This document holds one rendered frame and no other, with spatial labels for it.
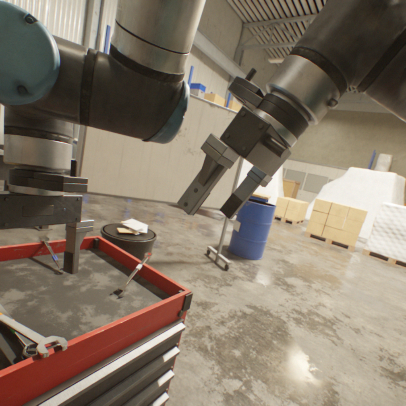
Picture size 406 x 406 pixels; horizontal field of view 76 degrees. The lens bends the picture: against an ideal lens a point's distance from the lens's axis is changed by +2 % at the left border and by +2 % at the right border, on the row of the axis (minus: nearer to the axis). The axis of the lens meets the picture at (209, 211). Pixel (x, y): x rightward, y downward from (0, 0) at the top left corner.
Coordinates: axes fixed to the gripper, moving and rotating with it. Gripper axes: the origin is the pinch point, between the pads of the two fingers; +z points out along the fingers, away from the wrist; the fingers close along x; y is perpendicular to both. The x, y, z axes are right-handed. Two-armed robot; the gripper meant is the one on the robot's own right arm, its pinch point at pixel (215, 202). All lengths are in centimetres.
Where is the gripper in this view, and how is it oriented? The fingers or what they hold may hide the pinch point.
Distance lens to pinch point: 40.4
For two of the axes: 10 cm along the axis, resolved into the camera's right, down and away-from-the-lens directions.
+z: -5.9, 7.6, 2.6
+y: 6.5, 6.5, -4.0
